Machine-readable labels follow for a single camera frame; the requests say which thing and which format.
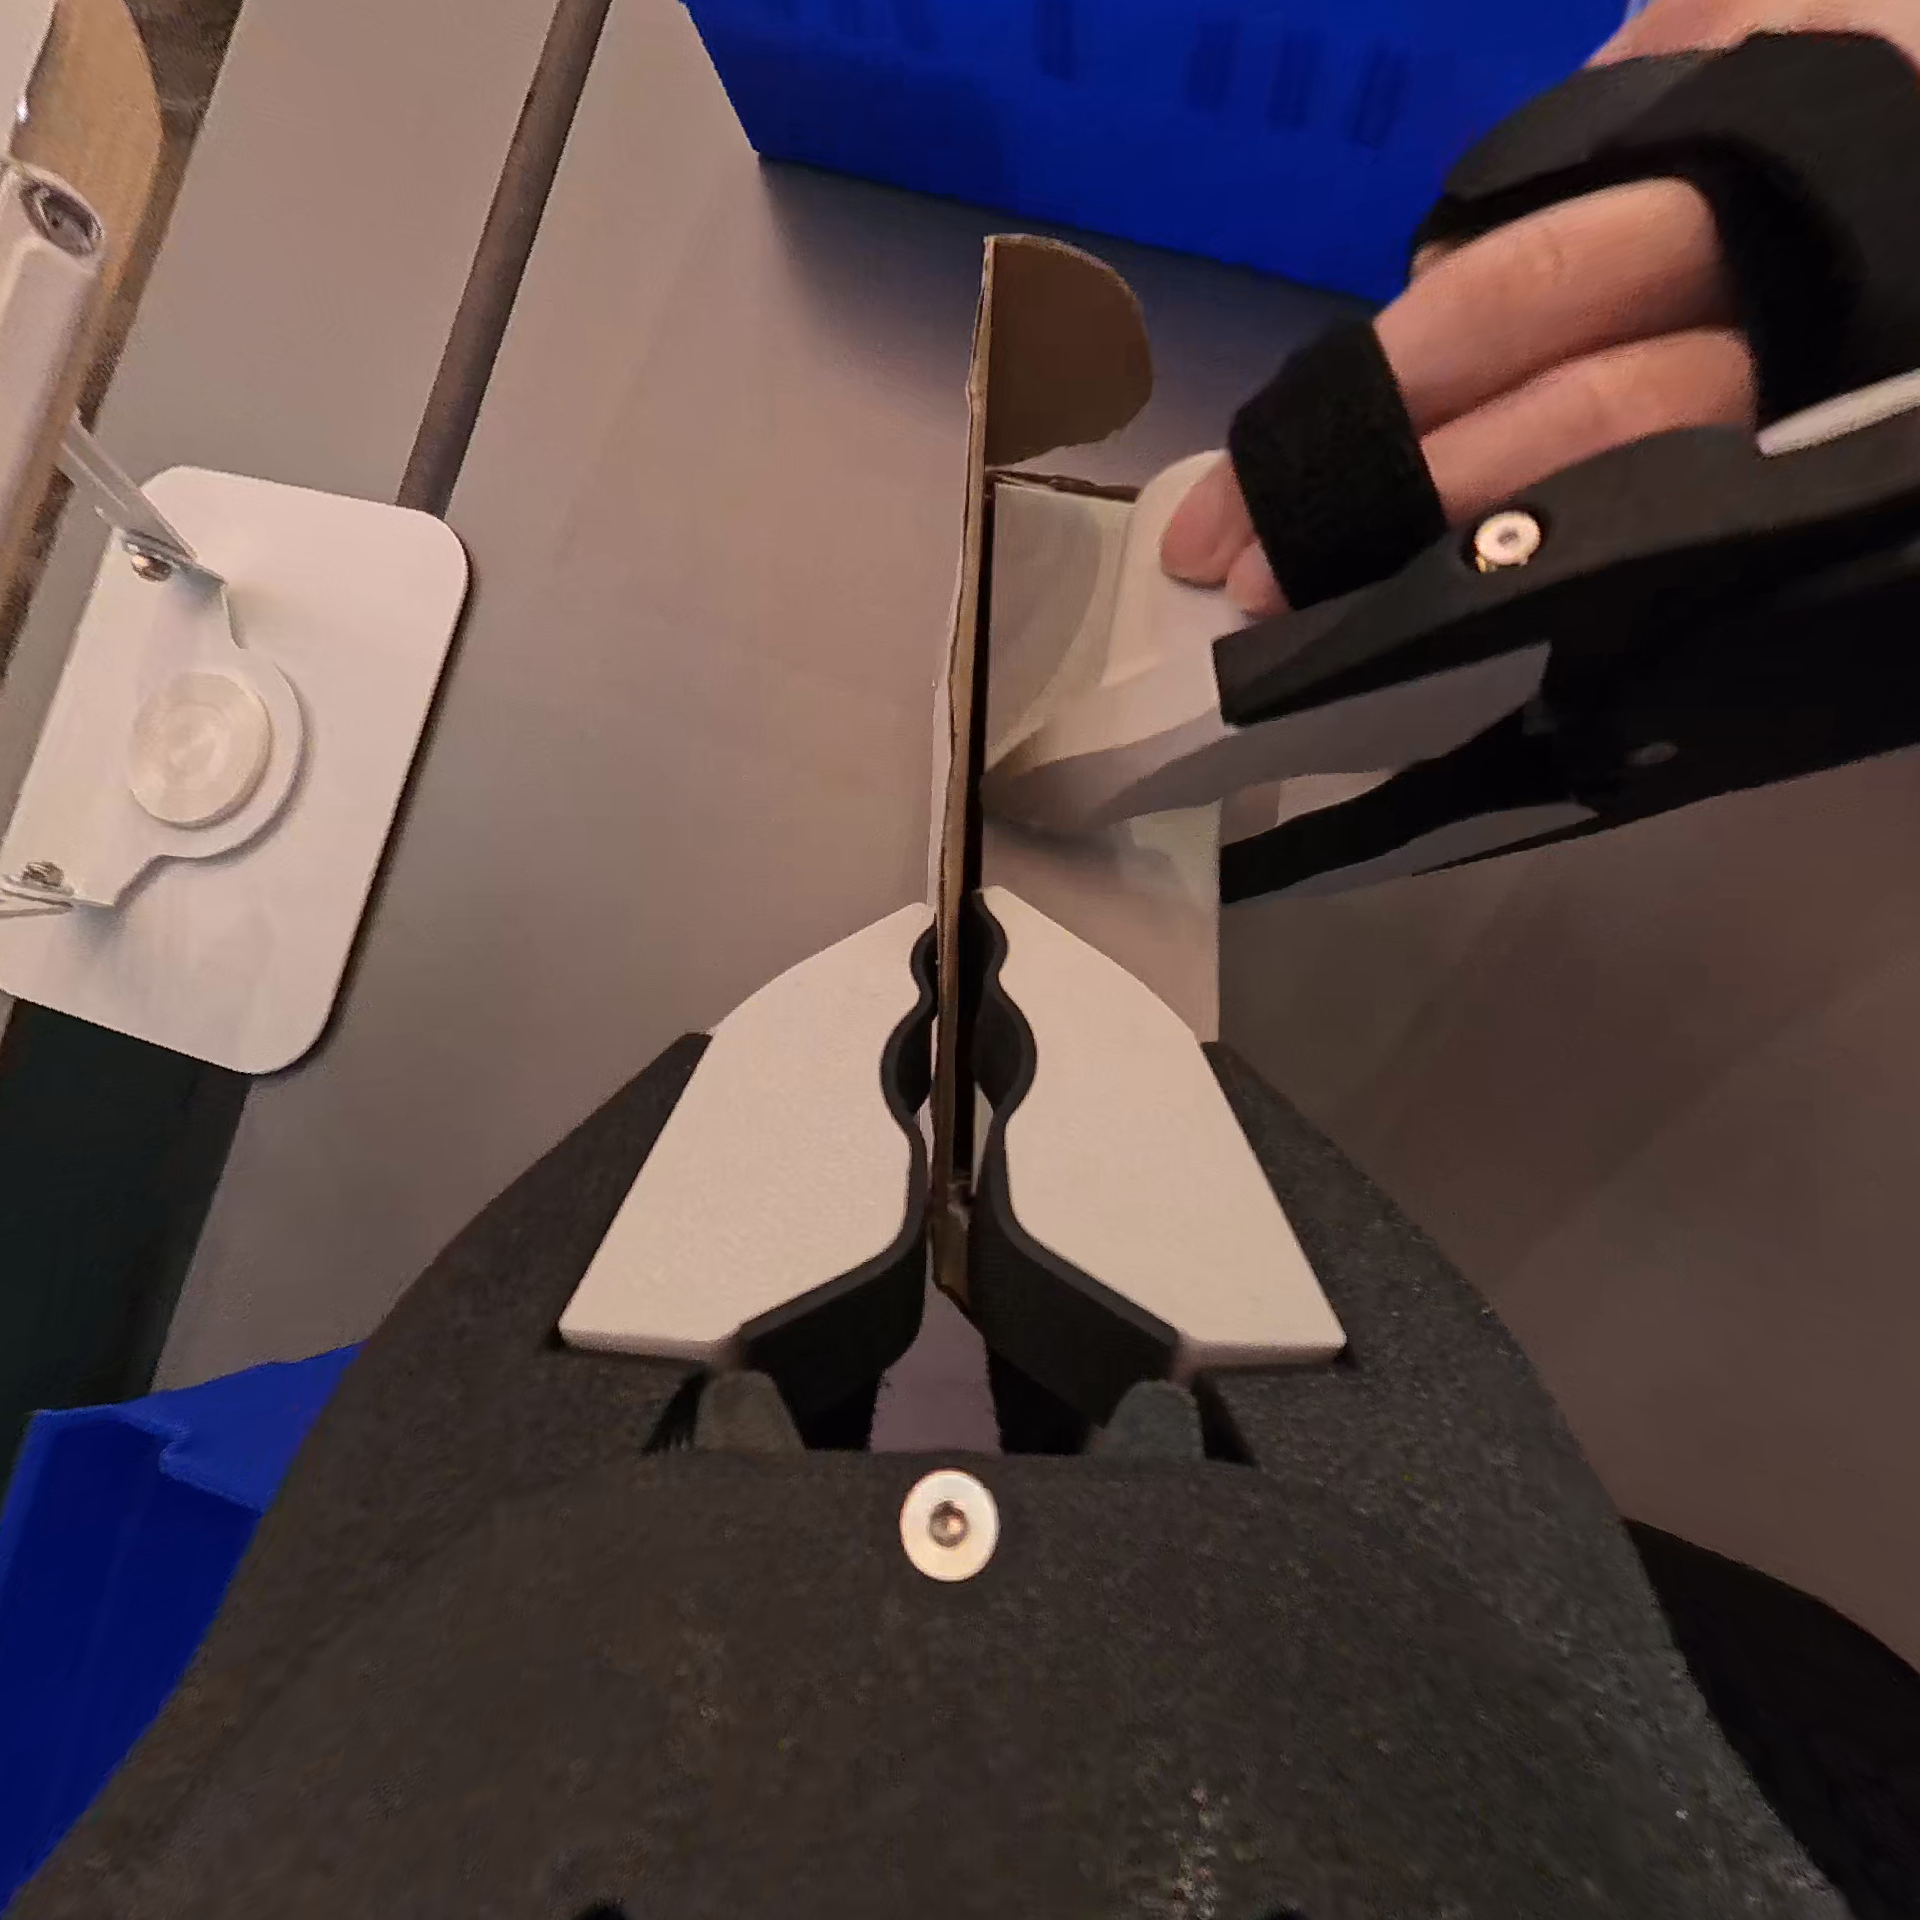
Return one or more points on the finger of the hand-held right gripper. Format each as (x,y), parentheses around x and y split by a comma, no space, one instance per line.
(1499,857)
(1348,735)

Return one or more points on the brown cardboard mailer box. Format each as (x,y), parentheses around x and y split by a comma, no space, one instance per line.
(1049,343)

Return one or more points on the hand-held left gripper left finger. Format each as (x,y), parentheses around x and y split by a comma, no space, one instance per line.
(750,1170)

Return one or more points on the person's right hand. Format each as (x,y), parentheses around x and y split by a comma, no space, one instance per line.
(1575,331)

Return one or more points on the blue plastic bin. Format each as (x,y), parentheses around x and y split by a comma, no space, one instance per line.
(90,1574)
(973,77)

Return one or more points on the white document stand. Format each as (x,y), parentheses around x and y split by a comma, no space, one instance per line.
(344,674)

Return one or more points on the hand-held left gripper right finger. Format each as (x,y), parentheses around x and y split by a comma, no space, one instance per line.
(1154,1186)

